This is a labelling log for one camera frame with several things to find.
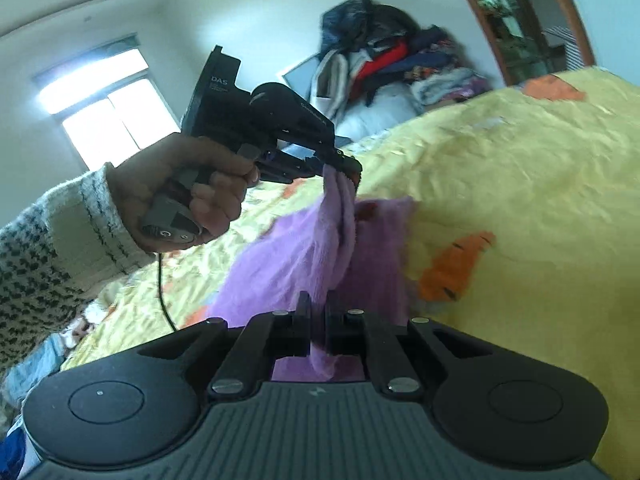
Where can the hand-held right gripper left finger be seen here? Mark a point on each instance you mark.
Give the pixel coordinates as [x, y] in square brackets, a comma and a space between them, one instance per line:
[303, 321]

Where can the window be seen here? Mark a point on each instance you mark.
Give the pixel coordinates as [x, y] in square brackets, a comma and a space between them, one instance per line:
[110, 105]

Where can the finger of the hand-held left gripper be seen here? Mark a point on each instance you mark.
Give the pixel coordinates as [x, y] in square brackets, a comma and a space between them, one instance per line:
[330, 156]
[290, 170]

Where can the yellow printed blanket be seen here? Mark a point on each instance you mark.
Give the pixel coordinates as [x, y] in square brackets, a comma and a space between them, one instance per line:
[525, 185]

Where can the tall pile of dark clothes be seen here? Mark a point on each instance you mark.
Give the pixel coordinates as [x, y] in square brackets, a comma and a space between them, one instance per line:
[395, 55]

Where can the striped cloth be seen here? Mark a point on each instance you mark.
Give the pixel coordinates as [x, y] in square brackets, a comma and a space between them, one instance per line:
[562, 50]

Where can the wooden door frame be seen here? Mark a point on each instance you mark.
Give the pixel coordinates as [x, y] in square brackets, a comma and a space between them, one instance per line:
[500, 35]

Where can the person's left hand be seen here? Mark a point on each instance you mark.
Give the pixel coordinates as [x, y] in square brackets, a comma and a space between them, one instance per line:
[150, 170]

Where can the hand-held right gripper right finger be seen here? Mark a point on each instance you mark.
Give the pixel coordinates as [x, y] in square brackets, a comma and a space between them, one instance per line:
[332, 322]

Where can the purple garment with striped cuff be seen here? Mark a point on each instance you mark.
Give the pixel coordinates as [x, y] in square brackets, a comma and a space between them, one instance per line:
[310, 250]

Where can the grey board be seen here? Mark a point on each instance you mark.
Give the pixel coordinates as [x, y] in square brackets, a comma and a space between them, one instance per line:
[300, 75]

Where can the pale blue bedding bundle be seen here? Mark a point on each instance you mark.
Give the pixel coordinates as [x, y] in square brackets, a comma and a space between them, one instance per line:
[380, 110]

